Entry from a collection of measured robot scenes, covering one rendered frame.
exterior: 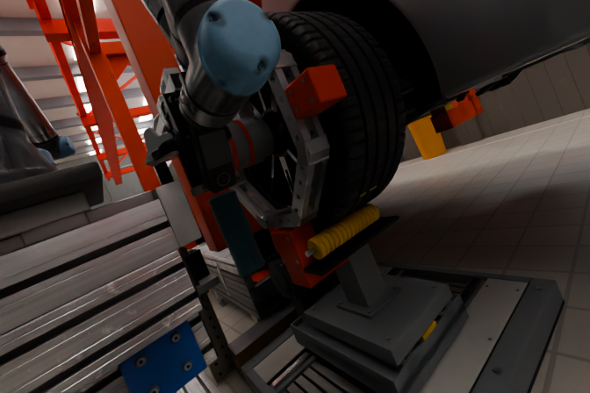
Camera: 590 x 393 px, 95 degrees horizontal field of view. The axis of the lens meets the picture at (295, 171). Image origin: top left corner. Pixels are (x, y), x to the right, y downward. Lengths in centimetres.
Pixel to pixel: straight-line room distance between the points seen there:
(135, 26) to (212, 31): 124
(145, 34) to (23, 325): 124
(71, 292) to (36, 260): 5
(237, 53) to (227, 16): 3
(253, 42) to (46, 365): 38
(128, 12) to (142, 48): 17
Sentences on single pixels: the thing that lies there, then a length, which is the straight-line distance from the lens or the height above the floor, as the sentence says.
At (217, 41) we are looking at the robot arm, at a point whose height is 85.
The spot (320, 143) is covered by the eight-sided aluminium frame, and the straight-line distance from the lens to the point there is 59.
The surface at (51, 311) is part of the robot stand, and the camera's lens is 42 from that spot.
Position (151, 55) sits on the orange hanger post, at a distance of 142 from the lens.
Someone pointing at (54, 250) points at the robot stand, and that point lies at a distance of 41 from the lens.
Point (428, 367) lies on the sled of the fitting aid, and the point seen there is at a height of 11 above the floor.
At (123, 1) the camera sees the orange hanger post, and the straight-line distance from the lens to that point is 156.
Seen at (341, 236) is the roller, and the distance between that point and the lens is 74.
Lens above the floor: 72
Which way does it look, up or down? 1 degrees down
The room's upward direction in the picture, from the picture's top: 23 degrees counter-clockwise
